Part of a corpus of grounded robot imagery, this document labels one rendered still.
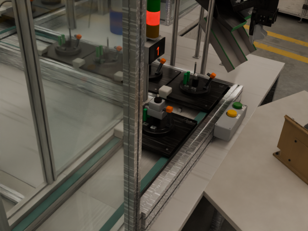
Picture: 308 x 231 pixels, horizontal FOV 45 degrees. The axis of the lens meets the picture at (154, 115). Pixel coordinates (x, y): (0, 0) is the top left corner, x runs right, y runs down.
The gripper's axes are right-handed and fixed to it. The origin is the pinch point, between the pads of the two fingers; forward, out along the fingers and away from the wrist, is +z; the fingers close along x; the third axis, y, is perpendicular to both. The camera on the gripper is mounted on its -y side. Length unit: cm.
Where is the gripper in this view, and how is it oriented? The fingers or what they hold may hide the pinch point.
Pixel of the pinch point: (250, 41)
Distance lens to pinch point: 156.1
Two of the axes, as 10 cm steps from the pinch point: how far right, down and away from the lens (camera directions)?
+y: 8.7, 3.2, -3.9
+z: -0.4, 8.2, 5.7
